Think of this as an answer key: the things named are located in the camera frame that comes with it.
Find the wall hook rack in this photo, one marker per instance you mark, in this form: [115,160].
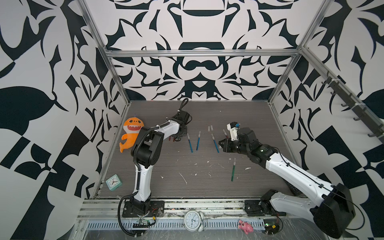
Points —
[352,102]

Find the orange shark plush toy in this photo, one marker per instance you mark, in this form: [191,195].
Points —
[132,127]

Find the white alarm clock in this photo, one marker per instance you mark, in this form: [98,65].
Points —
[194,221]

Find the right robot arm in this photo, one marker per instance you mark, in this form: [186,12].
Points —
[328,206]

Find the black remote control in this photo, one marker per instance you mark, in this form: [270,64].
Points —
[295,191]

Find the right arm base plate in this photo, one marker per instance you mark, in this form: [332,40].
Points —
[259,208]

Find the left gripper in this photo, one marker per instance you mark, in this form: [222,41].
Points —
[184,133]

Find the green knife lower right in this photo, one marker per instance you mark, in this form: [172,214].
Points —
[233,170]

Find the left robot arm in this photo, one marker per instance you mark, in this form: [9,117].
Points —
[146,152]

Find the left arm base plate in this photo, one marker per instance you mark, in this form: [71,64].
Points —
[133,209]

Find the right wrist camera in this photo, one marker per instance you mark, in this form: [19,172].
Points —
[233,128]

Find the green circuit board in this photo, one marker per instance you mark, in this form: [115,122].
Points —
[273,228]

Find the blue knife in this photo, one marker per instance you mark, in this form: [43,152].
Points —
[198,141]
[190,143]
[216,145]

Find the blue knife right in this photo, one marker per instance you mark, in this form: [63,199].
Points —
[216,145]

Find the blue knife middle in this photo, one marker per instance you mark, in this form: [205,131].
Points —
[198,141]

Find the pink pig toy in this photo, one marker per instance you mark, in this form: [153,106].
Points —
[245,227]

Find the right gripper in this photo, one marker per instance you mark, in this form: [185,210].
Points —
[226,145]

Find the blue knife left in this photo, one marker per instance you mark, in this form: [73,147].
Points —
[190,143]

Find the small teal square clock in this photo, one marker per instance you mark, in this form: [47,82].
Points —
[113,182]

